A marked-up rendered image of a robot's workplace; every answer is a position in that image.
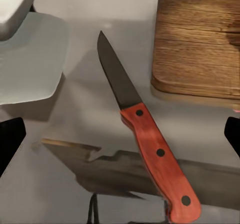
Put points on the parer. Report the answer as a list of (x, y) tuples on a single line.
[(159, 159)]

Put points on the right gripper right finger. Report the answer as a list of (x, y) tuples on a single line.
[(232, 133)]

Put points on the bowl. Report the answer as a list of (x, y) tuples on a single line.
[(12, 15)]

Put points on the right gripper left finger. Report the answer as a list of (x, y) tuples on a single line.
[(12, 133)]

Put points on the cutting board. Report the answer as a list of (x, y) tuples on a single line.
[(196, 48)]

